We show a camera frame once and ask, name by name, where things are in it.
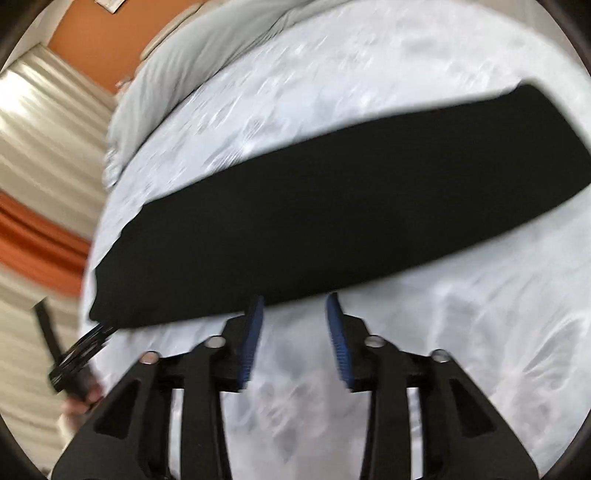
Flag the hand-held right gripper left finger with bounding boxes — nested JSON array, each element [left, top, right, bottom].
[[51, 295, 266, 480]]

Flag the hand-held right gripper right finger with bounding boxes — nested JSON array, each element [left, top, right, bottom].
[[324, 293, 541, 480]]

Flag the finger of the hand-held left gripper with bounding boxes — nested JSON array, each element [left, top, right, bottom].
[[50, 322, 115, 377]]

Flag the black pants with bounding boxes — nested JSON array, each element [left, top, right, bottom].
[[88, 82, 591, 330]]

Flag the person's left hand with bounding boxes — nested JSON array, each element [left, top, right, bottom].
[[59, 376, 106, 438]]

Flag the beige curtain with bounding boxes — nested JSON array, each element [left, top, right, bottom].
[[0, 46, 117, 243], [0, 268, 95, 462]]

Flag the orange curtain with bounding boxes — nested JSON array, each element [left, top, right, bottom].
[[0, 191, 92, 297]]

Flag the butterfly print bedspread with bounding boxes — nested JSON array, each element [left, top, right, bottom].
[[81, 0, 591, 480]]

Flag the grey duvet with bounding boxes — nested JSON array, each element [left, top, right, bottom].
[[104, 0, 352, 190]]

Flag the beige padded headboard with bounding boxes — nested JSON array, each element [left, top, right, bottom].
[[139, 2, 206, 61]]

